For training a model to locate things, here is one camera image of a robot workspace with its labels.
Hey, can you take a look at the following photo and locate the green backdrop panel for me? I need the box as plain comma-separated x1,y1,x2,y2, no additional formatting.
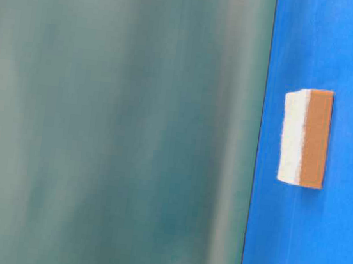
0,0,276,264

